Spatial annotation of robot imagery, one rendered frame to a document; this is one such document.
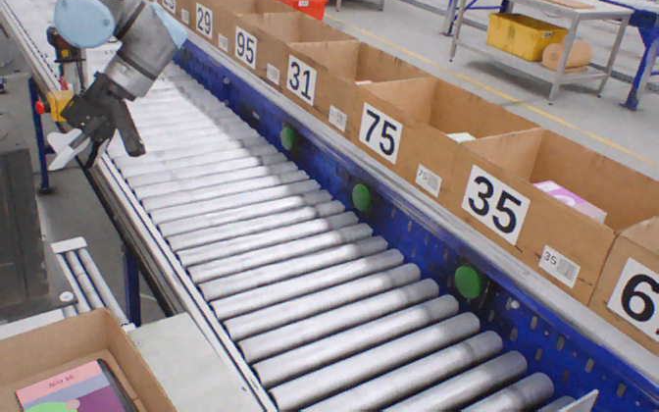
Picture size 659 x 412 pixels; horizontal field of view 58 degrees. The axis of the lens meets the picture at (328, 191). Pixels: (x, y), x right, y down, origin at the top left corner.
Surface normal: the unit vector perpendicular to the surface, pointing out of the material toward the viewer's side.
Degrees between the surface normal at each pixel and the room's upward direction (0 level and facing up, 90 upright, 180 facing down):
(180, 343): 0
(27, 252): 90
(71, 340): 89
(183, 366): 0
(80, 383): 0
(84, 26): 96
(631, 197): 90
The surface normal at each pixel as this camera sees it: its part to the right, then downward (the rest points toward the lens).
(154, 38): 0.33, 0.28
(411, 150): -0.84, 0.18
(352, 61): 0.52, 0.46
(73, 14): 0.11, 0.57
